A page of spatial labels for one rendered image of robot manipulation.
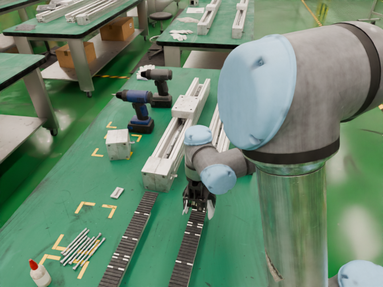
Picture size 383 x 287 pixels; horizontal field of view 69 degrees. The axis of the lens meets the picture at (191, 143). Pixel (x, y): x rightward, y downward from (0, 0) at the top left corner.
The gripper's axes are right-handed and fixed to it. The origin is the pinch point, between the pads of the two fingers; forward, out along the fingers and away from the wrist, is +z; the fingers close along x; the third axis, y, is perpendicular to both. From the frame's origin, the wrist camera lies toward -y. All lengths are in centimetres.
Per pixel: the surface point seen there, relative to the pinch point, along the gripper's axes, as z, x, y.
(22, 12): 36, -431, -417
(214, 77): 3, -15, -119
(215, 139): -2.7, -0.9, -39.3
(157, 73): -17, -38, -72
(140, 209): -0.3, -20.1, 3.7
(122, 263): -0.4, -17.8, 23.7
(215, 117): -5, -3, -54
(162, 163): -6.5, -17.7, -14.3
